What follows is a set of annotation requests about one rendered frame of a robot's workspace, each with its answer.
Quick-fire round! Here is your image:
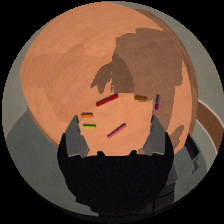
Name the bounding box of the dark red rod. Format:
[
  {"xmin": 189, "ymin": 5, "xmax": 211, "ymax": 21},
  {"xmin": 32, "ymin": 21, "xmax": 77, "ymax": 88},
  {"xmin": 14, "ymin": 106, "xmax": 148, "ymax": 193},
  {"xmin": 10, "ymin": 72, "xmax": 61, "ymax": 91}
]
[{"xmin": 96, "ymin": 94, "xmax": 119, "ymax": 107}]

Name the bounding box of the pink rod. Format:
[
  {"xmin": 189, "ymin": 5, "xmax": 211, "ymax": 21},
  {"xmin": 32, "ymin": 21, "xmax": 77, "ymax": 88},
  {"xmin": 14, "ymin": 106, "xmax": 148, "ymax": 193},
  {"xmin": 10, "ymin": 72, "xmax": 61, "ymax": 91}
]
[{"xmin": 107, "ymin": 123, "xmax": 126, "ymax": 138}]

